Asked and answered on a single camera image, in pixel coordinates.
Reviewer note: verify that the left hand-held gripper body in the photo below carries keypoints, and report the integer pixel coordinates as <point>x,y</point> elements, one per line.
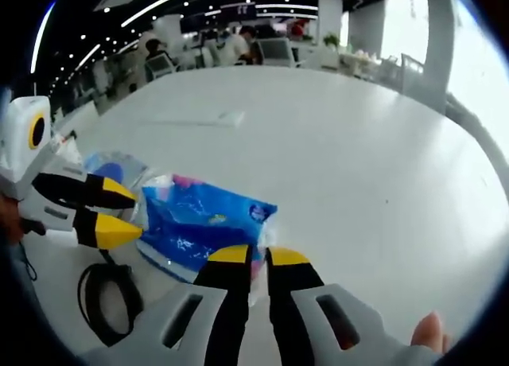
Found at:
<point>16,143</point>

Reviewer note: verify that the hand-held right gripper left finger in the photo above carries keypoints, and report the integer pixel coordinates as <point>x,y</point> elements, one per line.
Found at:
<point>222,302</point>

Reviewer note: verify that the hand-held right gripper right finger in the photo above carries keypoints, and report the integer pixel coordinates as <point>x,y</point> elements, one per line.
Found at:
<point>290,290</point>

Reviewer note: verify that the clear bag with blue pad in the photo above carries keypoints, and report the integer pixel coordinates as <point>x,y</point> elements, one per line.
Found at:
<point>109,169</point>

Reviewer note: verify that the blue tissue packet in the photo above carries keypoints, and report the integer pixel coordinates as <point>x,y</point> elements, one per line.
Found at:
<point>199,223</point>

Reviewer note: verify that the person's left hand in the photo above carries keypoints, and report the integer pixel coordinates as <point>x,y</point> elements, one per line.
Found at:
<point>10,220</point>

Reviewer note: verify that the person's right hand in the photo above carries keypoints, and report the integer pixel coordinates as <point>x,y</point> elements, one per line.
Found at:
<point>428,332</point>

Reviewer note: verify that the grey office chair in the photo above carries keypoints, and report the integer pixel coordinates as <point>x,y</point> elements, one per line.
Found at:
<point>417,77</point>
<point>276,51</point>
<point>161,67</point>

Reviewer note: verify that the small clear wrapper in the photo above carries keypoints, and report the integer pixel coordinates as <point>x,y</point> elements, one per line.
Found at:
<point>231,117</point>

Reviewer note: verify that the curved ceiling light strip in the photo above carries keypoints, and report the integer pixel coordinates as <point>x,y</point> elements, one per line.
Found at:
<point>151,10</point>

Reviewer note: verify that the potted plant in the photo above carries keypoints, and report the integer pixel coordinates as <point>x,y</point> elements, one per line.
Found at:
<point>331,40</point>

